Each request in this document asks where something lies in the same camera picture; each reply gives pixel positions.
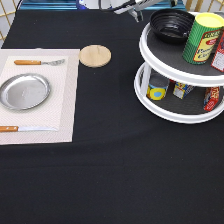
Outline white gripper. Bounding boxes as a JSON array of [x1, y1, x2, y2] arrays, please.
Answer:
[[113, 0, 178, 23]]

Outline black bowl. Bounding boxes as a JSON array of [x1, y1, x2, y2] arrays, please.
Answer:
[[150, 9, 195, 44]]

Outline white two-tier lazy Susan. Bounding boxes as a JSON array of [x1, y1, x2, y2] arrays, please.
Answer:
[[134, 24, 224, 124]]

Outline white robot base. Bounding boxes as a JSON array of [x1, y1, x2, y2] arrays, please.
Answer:
[[75, 0, 101, 10]]

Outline silver metal plate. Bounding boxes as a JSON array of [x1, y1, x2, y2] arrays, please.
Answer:
[[0, 73, 51, 111]]

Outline round wooden coaster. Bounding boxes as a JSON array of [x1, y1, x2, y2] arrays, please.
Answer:
[[79, 45, 111, 68]]

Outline green yellow cylindrical can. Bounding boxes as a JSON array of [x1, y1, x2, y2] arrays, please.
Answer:
[[182, 12, 224, 64]]

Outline blue yellow can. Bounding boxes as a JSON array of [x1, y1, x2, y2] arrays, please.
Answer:
[[147, 74, 170, 100]]

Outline yellow blue small box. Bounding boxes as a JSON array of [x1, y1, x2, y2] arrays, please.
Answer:
[[173, 82, 194, 99]]

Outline red butter box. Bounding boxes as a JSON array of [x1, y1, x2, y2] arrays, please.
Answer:
[[211, 32, 224, 72]]

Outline red cow-print box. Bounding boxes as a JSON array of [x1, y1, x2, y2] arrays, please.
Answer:
[[203, 87, 220, 111]]

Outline beige woven placemat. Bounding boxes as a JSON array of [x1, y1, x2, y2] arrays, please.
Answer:
[[0, 49, 79, 145]]

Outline wooden handled fork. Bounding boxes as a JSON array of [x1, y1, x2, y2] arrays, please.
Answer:
[[14, 59, 65, 66]]

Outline wooden handled knife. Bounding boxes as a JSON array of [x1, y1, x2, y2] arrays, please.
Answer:
[[0, 126, 57, 132]]

